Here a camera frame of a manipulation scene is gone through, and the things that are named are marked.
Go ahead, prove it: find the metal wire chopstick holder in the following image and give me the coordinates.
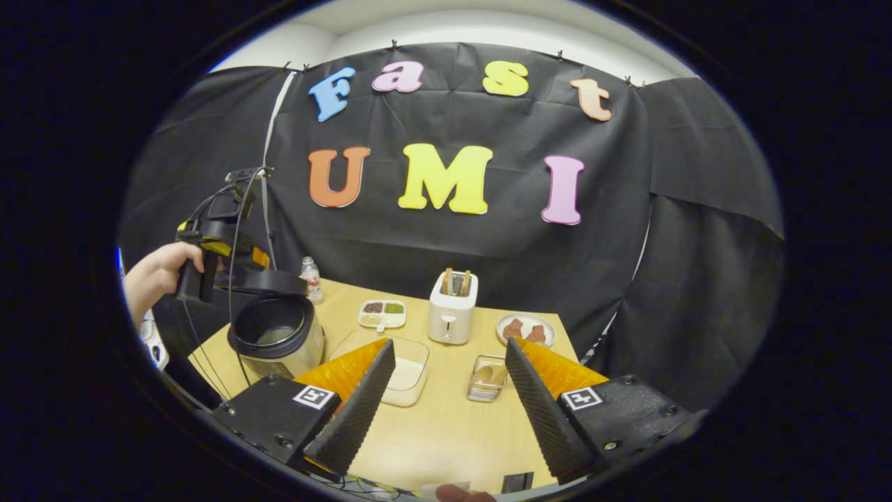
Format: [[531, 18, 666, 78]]
[[466, 353, 509, 404]]

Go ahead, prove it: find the white round plate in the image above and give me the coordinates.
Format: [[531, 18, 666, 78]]
[[496, 313, 556, 348]]

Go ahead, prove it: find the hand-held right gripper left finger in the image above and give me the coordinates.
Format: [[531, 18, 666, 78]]
[[213, 338, 397, 482]]

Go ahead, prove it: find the small clear bottle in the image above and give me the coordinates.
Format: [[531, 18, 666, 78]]
[[301, 256, 325, 305]]

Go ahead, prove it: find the clear rice container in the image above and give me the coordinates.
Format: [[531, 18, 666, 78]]
[[328, 328, 430, 408]]

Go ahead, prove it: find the black cable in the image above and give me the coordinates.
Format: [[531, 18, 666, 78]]
[[183, 167, 274, 402]]

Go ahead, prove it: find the white divided bean dish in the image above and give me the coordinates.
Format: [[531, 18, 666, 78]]
[[358, 299, 408, 332]]

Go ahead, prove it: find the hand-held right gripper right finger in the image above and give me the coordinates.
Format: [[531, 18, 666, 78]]
[[505, 337, 705, 485]]

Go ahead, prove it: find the white toaster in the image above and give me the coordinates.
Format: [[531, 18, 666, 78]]
[[428, 268, 479, 346]]

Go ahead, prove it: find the black rice cooker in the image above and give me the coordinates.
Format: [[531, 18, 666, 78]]
[[213, 268, 327, 381]]

